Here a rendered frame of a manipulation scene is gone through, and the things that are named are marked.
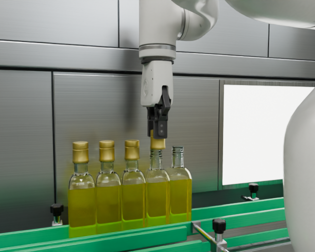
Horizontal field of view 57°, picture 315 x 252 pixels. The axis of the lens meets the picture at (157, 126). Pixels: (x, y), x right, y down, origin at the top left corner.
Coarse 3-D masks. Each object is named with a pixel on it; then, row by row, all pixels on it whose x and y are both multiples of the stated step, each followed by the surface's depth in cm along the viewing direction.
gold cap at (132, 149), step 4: (128, 140) 66; (132, 140) 66; (136, 140) 66; (124, 144) 67; (128, 144) 66; (132, 144) 66; (136, 144) 66; (124, 148) 67; (128, 148) 66; (132, 148) 66; (136, 148) 66; (124, 152) 67; (128, 152) 66; (132, 152) 66; (136, 152) 66; (124, 156) 67; (128, 156) 66; (132, 156) 66; (136, 156) 66
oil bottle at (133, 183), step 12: (120, 180) 66; (132, 180) 65; (144, 180) 66; (132, 192) 65; (144, 192) 66; (132, 204) 65; (144, 204) 66; (132, 216) 66; (144, 216) 66; (132, 228) 66
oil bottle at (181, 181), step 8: (168, 168) 71; (176, 168) 70; (184, 168) 70; (176, 176) 69; (184, 176) 70; (176, 184) 69; (184, 184) 70; (176, 192) 69; (184, 192) 70; (176, 200) 69; (184, 200) 70; (176, 208) 69; (184, 208) 70; (176, 216) 69; (184, 216) 70
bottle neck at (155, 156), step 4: (152, 152) 68; (156, 152) 68; (160, 152) 68; (152, 156) 68; (156, 156) 68; (160, 156) 68; (152, 160) 68; (156, 160) 68; (160, 160) 68; (152, 164) 68; (156, 164) 68; (160, 164) 68; (152, 168) 68; (156, 168) 68
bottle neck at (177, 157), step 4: (172, 148) 71; (176, 148) 70; (180, 148) 70; (172, 152) 71; (176, 152) 70; (180, 152) 70; (172, 156) 71; (176, 156) 70; (180, 156) 70; (172, 160) 71; (176, 160) 70; (180, 160) 70; (172, 164) 71; (176, 164) 70; (180, 164) 70
